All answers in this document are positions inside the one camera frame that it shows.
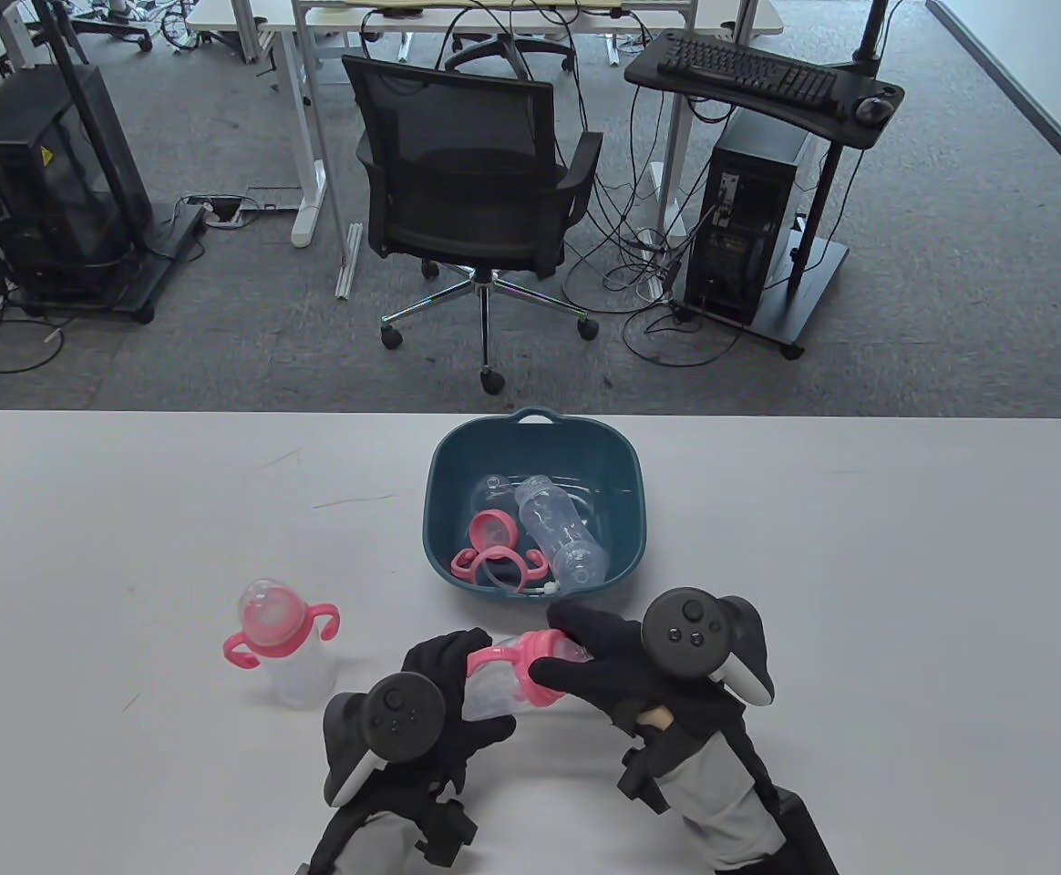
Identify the person's left hand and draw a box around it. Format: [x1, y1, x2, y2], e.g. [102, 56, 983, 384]
[385, 627, 518, 796]

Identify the person's right hand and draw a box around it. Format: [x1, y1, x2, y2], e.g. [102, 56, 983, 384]
[529, 602, 750, 744]

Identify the clear plastic baby bottle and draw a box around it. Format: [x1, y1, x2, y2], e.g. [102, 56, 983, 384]
[462, 629, 597, 723]
[515, 474, 611, 589]
[222, 577, 342, 710]

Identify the black white handheld controller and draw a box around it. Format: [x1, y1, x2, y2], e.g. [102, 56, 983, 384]
[323, 672, 448, 808]
[642, 588, 778, 707]

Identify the pink bottle handle ring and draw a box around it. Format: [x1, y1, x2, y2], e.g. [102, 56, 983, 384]
[450, 545, 550, 593]

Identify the pink bottle screw collar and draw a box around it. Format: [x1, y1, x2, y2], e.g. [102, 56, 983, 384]
[469, 510, 520, 551]

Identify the black forearm battery box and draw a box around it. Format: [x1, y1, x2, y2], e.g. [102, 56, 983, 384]
[772, 791, 840, 875]

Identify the teal plastic basin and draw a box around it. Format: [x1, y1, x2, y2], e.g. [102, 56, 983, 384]
[423, 406, 648, 602]

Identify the silver aluminium profile bar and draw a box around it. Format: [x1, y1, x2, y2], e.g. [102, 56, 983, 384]
[336, 222, 366, 301]

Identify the black computer tower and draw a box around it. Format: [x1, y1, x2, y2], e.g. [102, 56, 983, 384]
[684, 109, 814, 327]

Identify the black rolling cart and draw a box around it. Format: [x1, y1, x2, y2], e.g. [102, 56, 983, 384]
[0, 0, 210, 325]

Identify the black mesh office chair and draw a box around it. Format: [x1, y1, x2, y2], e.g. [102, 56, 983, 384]
[341, 53, 604, 396]

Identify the black rolling workstation stand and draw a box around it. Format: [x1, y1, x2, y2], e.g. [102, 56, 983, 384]
[623, 0, 907, 361]

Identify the black keyboard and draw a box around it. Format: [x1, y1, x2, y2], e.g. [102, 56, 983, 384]
[656, 35, 840, 112]

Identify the black swivel chair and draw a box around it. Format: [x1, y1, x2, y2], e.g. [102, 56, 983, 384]
[444, 35, 577, 78]

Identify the black glass computer case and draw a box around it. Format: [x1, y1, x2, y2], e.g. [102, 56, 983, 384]
[0, 64, 154, 304]

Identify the white standing desk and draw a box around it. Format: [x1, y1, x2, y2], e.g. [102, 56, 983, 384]
[186, 0, 785, 250]

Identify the black chair base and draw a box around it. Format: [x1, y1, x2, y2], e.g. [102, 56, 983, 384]
[70, 0, 156, 53]

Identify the tangle of black cables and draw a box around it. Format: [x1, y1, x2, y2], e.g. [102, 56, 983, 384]
[562, 87, 750, 370]

